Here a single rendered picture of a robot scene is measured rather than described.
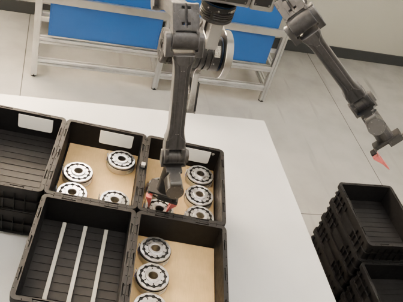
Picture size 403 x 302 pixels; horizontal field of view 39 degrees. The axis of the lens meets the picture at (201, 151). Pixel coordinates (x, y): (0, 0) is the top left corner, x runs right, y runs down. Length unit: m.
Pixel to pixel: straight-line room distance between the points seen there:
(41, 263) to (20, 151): 0.51
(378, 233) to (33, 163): 1.64
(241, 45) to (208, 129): 1.45
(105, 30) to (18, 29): 0.93
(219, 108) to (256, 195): 1.78
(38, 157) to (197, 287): 0.75
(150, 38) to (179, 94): 2.23
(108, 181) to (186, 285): 0.50
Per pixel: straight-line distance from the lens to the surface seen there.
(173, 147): 1.74
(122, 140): 2.15
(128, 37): 3.85
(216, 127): 2.68
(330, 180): 3.86
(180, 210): 2.02
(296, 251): 2.25
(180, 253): 1.89
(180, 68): 1.62
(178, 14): 1.60
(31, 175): 2.05
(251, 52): 4.06
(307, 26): 1.73
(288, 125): 4.18
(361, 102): 1.94
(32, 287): 1.75
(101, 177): 2.07
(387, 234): 2.89
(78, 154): 2.15
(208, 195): 2.07
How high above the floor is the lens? 2.24
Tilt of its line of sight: 38 degrees down
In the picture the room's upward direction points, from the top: 18 degrees clockwise
